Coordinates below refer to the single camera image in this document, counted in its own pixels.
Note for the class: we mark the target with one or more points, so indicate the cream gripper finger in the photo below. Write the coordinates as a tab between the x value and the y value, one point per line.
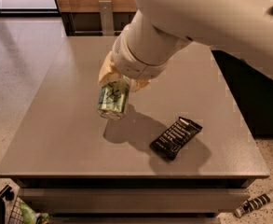
108	72
137	84

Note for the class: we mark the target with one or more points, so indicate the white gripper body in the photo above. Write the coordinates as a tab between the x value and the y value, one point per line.
130	64

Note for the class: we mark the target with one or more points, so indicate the green soda can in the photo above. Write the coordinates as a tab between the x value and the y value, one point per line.
113	100

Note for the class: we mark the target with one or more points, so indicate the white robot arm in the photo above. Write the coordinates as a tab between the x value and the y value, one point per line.
160	28

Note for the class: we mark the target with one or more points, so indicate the black snack bar wrapper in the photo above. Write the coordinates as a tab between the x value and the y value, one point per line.
175	138

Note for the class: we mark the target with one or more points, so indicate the grey table drawer unit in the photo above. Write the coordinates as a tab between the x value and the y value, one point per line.
133	202

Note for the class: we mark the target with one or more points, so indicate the black white striped tube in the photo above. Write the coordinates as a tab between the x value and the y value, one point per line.
254	204

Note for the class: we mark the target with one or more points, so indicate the horizontal metal rail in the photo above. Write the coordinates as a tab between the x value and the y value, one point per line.
95	33

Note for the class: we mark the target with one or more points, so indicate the left metal bracket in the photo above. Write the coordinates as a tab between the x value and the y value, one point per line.
107	19

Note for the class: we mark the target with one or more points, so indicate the wire basket with green bag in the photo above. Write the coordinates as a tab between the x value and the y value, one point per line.
22	213

